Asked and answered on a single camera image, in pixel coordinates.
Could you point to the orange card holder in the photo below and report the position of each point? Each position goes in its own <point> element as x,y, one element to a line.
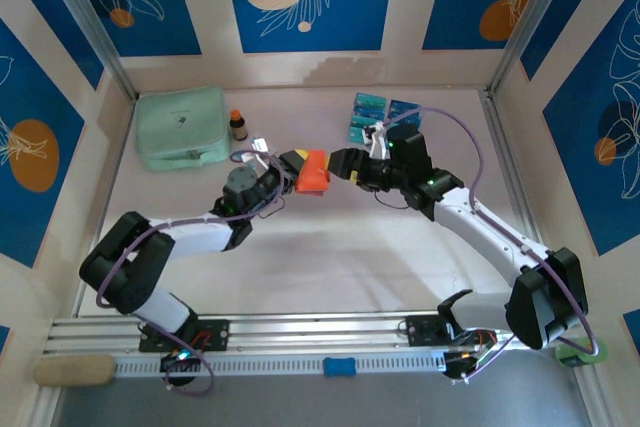
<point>312,174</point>

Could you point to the clear acrylic card stand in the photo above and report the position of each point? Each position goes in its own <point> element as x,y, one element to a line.
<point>388,112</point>

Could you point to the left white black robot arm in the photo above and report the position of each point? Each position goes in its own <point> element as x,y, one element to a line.
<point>190,237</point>

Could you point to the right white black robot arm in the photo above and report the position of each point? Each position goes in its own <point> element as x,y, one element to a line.
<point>490,237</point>

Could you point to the blue credit card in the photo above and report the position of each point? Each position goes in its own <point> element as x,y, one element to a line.
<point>406,107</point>
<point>409,119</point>

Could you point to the white blue sachet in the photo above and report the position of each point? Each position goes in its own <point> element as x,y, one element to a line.
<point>258,141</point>

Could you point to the small brown bottle orange cap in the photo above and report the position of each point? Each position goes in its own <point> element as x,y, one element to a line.
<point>239,129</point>

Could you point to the mint green zip pouch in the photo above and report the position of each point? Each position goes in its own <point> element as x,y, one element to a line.
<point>180,122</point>

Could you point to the blue bone-shaped clip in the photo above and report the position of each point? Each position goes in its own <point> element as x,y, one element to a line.
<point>340,367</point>

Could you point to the beige foam block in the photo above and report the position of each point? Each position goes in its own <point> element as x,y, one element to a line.
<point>75,370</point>

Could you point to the green tape roll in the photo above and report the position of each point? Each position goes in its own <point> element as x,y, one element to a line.
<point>575,357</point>

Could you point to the aluminium side rail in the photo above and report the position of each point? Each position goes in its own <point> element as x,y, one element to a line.
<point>502,132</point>

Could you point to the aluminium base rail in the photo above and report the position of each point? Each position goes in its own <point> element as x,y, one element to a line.
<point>310,329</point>

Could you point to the aluminium frame post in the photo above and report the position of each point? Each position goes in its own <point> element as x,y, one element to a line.
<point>537,22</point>
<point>96,32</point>

